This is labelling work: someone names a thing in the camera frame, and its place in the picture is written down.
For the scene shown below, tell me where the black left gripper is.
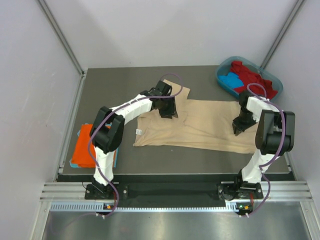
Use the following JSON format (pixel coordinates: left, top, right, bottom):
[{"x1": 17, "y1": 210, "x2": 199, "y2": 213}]
[{"x1": 158, "y1": 95, "x2": 178, "y2": 119}]

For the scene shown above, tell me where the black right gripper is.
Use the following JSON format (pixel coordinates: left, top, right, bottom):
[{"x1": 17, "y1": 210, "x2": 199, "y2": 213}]
[{"x1": 232, "y1": 109, "x2": 258, "y2": 136}]

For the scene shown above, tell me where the beige t shirt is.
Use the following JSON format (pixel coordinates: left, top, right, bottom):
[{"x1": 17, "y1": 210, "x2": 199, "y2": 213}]
[{"x1": 133, "y1": 80, "x2": 258, "y2": 154}]

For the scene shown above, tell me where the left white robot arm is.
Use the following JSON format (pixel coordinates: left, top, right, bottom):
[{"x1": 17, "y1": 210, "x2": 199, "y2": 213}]
[{"x1": 89, "y1": 80, "x2": 179, "y2": 199}]

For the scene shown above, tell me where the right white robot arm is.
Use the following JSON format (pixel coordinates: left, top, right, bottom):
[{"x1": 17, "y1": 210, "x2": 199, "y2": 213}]
[{"x1": 232, "y1": 90, "x2": 296, "y2": 198}]

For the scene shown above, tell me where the blue t shirt in basket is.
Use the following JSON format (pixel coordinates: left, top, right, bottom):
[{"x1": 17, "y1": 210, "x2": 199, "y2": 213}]
[{"x1": 218, "y1": 72, "x2": 244, "y2": 89}]

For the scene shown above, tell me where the red t shirt in basket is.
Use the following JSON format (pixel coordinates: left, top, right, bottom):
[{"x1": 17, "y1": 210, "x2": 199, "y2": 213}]
[{"x1": 230, "y1": 61, "x2": 278, "y2": 99}]

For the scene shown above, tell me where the teal plastic basket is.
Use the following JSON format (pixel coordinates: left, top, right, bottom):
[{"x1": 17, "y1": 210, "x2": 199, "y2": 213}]
[{"x1": 215, "y1": 56, "x2": 284, "y2": 100}]

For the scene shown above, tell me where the orange folded t shirt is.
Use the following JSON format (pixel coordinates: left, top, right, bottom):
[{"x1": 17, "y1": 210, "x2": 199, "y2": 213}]
[{"x1": 71, "y1": 123, "x2": 118, "y2": 169}]

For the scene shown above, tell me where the light blue folded t shirt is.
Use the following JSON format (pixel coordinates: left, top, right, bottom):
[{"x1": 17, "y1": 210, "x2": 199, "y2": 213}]
[{"x1": 69, "y1": 122, "x2": 120, "y2": 169}]

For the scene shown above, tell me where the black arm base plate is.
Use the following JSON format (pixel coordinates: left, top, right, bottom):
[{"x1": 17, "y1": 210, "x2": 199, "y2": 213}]
[{"x1": 84, "y1": 173, "x2": 264, "y2": 201}]

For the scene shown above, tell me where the aluminium frame rail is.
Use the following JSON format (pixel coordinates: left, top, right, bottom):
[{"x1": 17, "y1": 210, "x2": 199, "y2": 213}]
[{"x1": 40, "y1": 181, "x2": 313, "y2": 202}]

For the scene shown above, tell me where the right aluminium corner post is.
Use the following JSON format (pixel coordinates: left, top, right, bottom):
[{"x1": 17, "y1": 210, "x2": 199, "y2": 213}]
[{"x1": 260, "y1": 0, "x2": 306, "y2": 69}]

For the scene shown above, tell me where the aluminium corner post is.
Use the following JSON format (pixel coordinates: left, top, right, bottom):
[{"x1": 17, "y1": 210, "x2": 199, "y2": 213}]
[
  {"x1": 36, "y1": 0, "x2": 85, "y2": 76},
  {"x1": 260, "y1": 0, "x2": 306, "y2": 69}
]

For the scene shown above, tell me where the left aluminium corner post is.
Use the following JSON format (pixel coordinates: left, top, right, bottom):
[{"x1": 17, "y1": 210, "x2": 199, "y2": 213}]
[{"x1": 36, "y1": 0, "x2": 85, "y2": 76}]

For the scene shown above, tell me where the slotted grey cable duct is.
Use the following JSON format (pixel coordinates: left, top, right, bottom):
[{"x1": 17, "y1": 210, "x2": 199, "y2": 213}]
[{"x1": 49, "y1": 201, "x2": 253, "y2": 213}]

